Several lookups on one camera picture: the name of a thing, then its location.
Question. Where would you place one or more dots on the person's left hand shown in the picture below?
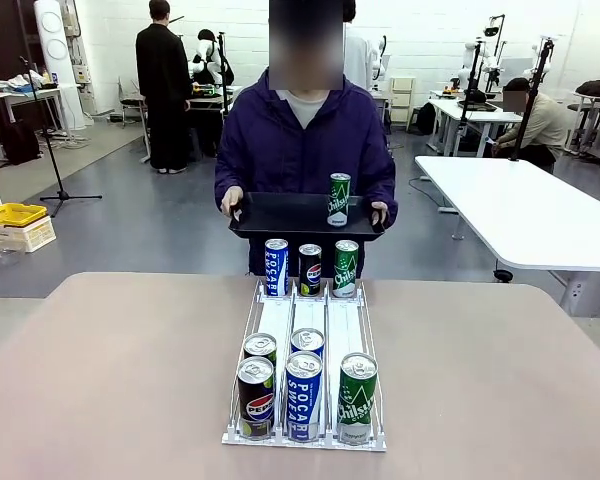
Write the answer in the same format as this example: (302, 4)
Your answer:
(382, 210)

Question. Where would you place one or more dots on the person's right hand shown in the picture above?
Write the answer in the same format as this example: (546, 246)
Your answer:
(231, 197)

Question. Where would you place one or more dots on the green Chilsung cider can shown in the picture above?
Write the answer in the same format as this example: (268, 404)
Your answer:
(339, 200)
(357, 405)
(345, 272)

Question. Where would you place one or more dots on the black serving tray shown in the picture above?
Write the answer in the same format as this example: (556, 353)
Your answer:
(280, 215)

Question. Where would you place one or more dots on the person's left forearm purple sleeve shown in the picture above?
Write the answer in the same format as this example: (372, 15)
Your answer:
(386, 185)

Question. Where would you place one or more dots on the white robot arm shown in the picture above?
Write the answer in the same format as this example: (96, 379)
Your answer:
(381, 55)

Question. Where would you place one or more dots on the person's right forearm purple sleeve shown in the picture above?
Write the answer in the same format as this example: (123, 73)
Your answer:
(228, 175)

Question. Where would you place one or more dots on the person in purple jacket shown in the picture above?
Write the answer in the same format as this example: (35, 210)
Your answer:
(300, 150)

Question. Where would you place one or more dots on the standing person in black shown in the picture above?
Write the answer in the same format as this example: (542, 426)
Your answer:
(165, 85)

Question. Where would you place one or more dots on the person in white coat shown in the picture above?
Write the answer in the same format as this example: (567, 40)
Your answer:
(357, 55)

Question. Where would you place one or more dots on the seated person in black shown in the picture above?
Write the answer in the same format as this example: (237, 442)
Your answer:
(207, 36)

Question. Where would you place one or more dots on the seated person in beige jacket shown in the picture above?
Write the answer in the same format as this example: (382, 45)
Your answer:
(542, 130)

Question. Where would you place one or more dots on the blue Pocari Sweat can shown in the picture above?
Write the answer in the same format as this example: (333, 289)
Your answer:
(276, 270)
(307, 340)
(304, 400)

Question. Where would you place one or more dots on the black Pepsi can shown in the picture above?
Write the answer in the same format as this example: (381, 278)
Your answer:
(256, 405)
(310, 272)
(260, 345)

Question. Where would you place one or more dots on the white work table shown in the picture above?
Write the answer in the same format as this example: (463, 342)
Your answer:
(205, 102)

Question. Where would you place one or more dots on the black backpack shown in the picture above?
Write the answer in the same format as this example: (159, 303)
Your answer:
(426, 119)

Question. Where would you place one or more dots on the white drawer cabinet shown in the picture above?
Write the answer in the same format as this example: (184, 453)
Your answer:
(402, 100)

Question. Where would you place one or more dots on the thin black tripod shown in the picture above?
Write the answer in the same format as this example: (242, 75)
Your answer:
(224, 75)

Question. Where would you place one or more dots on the white workbench table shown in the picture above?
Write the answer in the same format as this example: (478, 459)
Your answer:
(472, 114)

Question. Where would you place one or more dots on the large white rounded table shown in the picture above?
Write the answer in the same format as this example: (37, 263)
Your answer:
(520, 210)

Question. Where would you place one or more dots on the black tripod pole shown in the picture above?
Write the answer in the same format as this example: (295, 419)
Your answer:
(530, 105)

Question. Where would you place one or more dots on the black microphone stand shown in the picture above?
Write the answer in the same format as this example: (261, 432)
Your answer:
(50, 150)

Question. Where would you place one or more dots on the white plastic crate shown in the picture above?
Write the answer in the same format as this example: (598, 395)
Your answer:
(25, 237)

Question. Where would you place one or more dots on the yellow plastic crate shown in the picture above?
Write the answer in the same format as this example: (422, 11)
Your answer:
(12, 214)

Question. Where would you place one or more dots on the white column air conditioner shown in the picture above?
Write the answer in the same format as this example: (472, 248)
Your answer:
(55, 50)

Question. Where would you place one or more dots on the cluttered white table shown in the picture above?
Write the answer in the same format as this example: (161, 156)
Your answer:
(25, 92)

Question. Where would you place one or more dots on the clear plastic bowl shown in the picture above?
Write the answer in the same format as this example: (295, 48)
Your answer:
(1, 254)

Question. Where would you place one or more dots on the black duffel bag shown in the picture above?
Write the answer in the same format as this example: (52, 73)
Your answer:
(596, 87)

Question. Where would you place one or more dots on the black camera stand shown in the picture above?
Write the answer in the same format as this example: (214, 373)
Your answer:
(472, 75)

